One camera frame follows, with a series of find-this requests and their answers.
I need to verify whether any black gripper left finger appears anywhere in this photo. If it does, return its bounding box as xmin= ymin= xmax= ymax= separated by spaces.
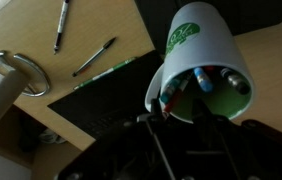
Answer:
xmin=150 ymin=98 xmax=164 ymax=116

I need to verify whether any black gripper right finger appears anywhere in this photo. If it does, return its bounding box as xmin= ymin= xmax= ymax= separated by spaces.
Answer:
xmin=191 ymin=98 xmax=215 ymax=124

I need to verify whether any teal capped pen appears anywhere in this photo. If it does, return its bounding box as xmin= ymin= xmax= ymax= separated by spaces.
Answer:
xmin=159 ymin=78 xmax=182 ymax=104

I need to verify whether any red and white pen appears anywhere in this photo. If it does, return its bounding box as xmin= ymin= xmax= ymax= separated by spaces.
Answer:
xmin=163 ymin=71 xmax=194 ymax=114

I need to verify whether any black mat beside pens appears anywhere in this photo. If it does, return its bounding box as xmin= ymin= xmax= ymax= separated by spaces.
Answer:
xmin=47 ymin=49 xmax=165 ymax=141

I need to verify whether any silver and black marker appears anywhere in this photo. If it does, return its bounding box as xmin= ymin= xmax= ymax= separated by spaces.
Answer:
xmin=220 ymin=67 xmax=251 ymax=95

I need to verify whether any green pen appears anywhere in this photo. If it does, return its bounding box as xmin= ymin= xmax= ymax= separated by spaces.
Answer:
xmin=72 ymin=56 xmax=138 ymax=91

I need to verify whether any white mug with green logo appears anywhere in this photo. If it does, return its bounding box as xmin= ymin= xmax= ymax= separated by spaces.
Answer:
xmin=144 ymin=1 xmax=257 ymax=124

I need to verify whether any black ballpoint pen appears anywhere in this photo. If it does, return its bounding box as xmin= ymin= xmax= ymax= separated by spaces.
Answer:
xmin=71 ymin=36 xmax=117 ymax=78

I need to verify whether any black mat beside tumbler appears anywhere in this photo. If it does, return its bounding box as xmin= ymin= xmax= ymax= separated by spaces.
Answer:
xmin=134 ymin=0 xmax=282 ymax=56

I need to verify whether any paper towel holder with tube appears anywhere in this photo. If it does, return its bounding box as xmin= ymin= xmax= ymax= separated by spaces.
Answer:
xmin=0 ymin=49 xmax=51 ymax=141

